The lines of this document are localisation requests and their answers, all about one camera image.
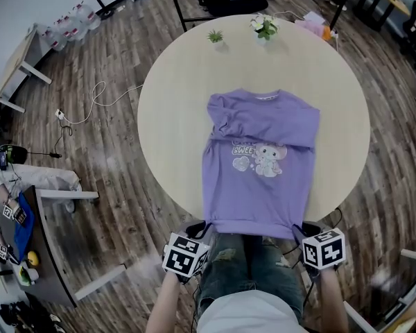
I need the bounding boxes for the white floor cable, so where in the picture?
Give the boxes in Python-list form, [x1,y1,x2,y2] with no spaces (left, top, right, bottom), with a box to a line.
[62,80,145,125]

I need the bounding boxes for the white framed chair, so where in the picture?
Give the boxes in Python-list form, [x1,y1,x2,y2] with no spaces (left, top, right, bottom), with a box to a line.
[343,272,416,333]

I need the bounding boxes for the purple sweatshirt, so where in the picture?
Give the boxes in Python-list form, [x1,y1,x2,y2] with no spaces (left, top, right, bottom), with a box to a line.
[201,87,322,239]

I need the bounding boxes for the person's white top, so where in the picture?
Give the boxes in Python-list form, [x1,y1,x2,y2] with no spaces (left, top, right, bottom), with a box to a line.
[197,291,301,333]

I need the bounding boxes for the light wood desk white legs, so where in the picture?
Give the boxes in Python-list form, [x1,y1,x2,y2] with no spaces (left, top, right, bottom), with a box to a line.
[0,24,53,114]

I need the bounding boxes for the person's left forearm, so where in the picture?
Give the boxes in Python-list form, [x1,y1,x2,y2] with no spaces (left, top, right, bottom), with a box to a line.
[144,272,183,333]

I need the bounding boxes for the pile of black equipment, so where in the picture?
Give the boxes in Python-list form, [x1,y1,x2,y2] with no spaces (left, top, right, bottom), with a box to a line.
[0,300,64,333]

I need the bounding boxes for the person's right forearm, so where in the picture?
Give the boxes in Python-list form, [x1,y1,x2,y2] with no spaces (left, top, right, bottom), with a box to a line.
[318,268,349,333]

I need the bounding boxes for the black floor cable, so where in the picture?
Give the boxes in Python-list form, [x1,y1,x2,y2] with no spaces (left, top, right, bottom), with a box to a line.
[27,125,74,160]

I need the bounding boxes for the small plant in white pot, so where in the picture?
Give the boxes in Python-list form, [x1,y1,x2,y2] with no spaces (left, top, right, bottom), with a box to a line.
[19,267,33,287]

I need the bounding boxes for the white flat pad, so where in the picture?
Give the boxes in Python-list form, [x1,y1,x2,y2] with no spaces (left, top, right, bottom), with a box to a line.
[303,10,327,26]

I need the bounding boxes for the dark curved desk white legs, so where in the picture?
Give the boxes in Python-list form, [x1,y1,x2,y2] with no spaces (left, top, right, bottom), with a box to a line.
[0,185,128,308]

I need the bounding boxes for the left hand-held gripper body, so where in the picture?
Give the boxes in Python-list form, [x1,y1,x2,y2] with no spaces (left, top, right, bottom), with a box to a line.
[161,232,212,284]

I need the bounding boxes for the white flower potted plant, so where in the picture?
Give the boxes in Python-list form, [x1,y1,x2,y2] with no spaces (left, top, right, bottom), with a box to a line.
[249,13,280,43]

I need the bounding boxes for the person's blue jeans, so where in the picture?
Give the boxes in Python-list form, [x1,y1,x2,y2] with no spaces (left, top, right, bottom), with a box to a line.
[196,234,304,322]

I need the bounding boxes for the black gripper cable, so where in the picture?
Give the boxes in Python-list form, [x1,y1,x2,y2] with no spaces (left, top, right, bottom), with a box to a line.
[282,206,345,308]
[190,275,202,333]

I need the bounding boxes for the group of large water bottles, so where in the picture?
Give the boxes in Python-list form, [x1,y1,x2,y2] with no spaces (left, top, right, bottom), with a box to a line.
[37,1,101,51]

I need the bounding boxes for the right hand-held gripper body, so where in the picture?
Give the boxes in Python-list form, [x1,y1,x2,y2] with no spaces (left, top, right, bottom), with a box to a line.
[301,227,347,278]

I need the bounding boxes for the pink cloth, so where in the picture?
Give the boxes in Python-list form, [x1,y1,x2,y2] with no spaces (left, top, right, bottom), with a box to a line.
[294,19,325,38]

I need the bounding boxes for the small green potted plant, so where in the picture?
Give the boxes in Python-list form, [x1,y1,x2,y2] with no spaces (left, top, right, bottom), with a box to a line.
[207,28,225,46]

